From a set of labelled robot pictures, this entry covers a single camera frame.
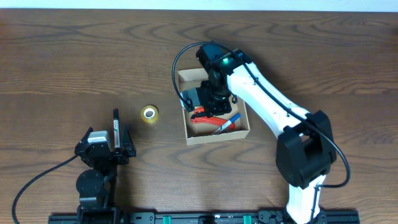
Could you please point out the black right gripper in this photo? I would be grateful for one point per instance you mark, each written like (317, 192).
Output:
(216, 106)

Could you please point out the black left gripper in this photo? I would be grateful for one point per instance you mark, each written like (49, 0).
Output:
(115, 156)

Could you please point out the orange utility knife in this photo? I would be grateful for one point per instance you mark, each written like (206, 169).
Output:
(199, 116)

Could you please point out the blue marker pen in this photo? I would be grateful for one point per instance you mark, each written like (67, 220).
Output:
(227, 124)

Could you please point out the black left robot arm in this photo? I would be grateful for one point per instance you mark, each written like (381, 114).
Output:
(97, 185)

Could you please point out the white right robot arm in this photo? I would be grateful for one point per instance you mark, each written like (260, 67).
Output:
(304, 155)

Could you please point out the black marker pen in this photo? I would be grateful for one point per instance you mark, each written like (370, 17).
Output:
(117, 143)

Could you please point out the yellow tape roll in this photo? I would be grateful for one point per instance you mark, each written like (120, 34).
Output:
(149, 114)

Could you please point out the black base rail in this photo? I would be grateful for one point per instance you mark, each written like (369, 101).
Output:
(261, 217)

